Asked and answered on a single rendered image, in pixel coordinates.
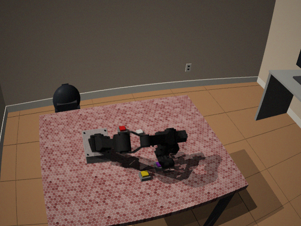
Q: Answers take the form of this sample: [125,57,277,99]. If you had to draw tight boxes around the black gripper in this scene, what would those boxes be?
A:
[154,145,175,169]

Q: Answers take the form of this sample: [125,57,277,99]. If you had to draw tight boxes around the red button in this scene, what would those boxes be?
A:
[117,126,127,132]

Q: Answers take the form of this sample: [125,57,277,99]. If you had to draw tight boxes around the yellow button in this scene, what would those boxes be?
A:
[138,170,151,182]

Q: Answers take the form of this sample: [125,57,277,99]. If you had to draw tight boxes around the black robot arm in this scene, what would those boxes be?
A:
[89,128,188,154]

